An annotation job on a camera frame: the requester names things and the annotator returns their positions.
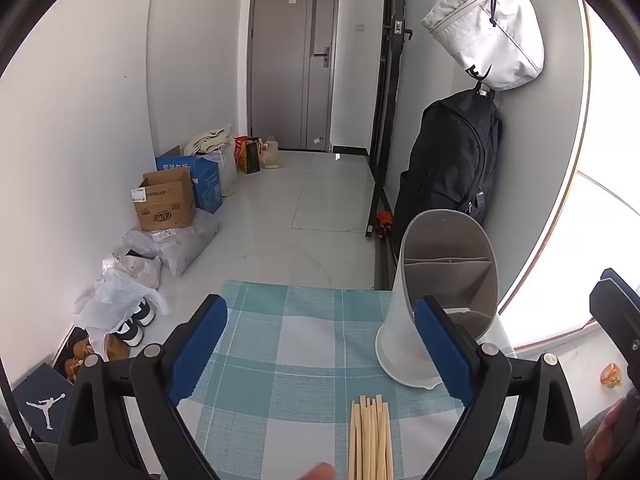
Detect bundle of wooden chopsticks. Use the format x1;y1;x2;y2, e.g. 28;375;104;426
347;394;396;480

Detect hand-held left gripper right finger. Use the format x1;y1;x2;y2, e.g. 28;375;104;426
414;296;586;480

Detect grey door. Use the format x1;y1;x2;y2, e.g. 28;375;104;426
248;0;343;152

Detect person's right hand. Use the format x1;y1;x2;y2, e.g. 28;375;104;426
584;395;640;480

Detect grey plastic mailer bag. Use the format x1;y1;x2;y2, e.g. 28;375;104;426
125;209;220;276

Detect cream canvas tote bag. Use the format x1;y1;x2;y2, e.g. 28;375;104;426
184;129;240;197

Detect black metal frame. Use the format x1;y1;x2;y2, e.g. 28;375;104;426
365;0;416;241

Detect teal checked tablecloth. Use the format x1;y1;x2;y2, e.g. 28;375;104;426
120;280;516;480

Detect navy shoe box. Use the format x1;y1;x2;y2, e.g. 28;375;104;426
11;362;76;446

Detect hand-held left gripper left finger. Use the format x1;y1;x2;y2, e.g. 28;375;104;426
55;294;229;480

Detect brown shoes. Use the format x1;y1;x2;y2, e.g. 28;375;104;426
65;334;132;380

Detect white drawstring bag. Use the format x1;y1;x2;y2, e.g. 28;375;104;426
421;0;546;92

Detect beige plastic bag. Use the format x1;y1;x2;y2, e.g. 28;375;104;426
260;135;285;169

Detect black and yellow paper bag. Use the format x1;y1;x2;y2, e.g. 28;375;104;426
242;137;262;175

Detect white plastic bag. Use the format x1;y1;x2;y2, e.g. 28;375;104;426
74;267;171;361

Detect brown cardboard box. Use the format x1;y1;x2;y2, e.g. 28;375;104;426
131;166;197;232

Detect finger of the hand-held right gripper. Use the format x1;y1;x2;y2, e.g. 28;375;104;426
589;267;640;391

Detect blue cardboard box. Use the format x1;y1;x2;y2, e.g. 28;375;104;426
155;155;224;213

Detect person's left hand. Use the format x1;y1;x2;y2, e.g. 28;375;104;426
298;461;337;480

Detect black backpack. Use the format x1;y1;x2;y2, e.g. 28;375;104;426
392;87;503;241

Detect white utensil holder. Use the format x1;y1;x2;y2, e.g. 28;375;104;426
375;208;501;390

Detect small white parcel bag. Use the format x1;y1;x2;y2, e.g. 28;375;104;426
102;254;163;291

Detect black and white sneaker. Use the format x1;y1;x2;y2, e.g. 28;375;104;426
131;297;157;328
111;317;146;348

